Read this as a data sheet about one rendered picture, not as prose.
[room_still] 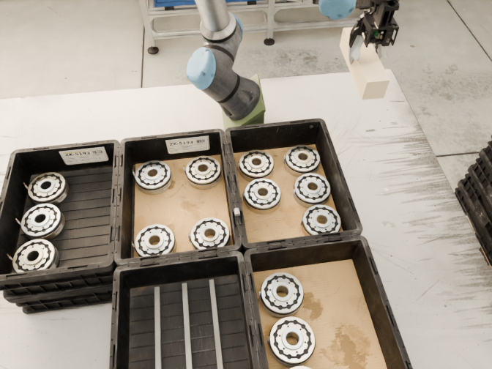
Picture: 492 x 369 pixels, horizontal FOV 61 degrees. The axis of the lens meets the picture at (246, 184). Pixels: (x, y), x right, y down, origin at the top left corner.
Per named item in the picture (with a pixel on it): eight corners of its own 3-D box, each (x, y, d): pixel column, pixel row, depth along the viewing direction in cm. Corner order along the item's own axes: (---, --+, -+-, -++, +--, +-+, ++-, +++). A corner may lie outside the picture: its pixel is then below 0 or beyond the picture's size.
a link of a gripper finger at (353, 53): (345, 72, 112) (362, 44, 105) (340, 58, 115) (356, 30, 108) (356, 75, 113) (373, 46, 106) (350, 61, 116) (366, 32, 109)
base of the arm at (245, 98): (225, 99, 152) (206, 85, 146) (255, 75, 146) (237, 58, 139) (230, 128, 143) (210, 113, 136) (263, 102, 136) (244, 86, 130)
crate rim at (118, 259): (121, 143, 120) (119, 138, 118) (224, 132, 123) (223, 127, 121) (116, 270, 97) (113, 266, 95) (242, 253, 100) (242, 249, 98)
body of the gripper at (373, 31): (364, 50, 104) (376, 5, 94) (354, 30, 109) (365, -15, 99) (393, 47, 105) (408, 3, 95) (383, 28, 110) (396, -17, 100)
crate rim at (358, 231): (224, 132, 123) (223, 127, 121) (322, 122, 125) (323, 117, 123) (242, 253, 100) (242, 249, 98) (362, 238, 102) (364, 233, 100)
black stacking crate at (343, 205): (226, 154, 131) (224, 129, 121) (317, 144, 133) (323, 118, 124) (243, 269, 108) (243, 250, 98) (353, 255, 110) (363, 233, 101)
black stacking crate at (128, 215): (129, 165, 128) (121, 140, 119) (225, 154, 131) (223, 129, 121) (126, 285, 105) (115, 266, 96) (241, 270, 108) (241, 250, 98)
